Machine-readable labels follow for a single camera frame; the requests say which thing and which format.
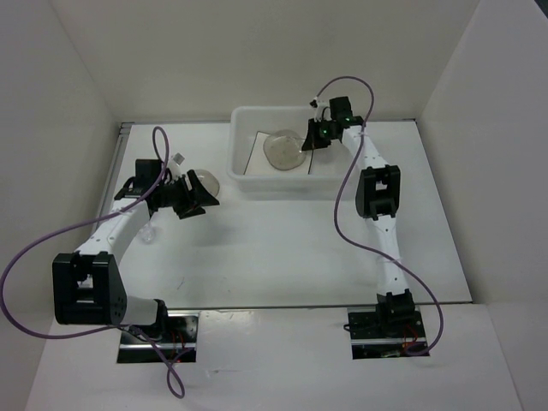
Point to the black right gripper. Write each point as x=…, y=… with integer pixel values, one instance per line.
x=312, y=140

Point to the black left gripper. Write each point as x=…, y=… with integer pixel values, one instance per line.
x=199, y=194

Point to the smoky grey glass bowl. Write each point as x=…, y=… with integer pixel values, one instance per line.
x=204, y=182

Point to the smoky grey glass plate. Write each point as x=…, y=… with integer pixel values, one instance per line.
x=282, y=150

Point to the clear glass cup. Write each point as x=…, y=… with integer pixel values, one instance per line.
x=149, y=233

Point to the square white black-rimmed plate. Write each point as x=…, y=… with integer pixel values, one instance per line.
x=257, y=165

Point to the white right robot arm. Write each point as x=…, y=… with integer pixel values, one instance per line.
x=377, y=201

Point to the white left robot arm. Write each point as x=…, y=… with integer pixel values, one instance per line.
x=87, y=283

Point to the translucent white plastic bin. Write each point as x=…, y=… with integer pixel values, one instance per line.
x=329, y=165

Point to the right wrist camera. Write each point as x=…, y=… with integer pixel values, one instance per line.
x=320, y=108

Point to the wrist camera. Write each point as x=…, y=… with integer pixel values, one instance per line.
x=176, y=161
x=320, y=108

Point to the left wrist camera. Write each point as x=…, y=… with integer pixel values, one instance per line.
x=176, y=161

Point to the aluminium table edge rail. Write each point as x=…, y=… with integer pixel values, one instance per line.
x=114, y=169

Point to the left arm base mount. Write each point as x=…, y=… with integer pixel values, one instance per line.
x=177, y=341

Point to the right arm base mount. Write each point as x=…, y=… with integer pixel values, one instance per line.
x=370, y=341

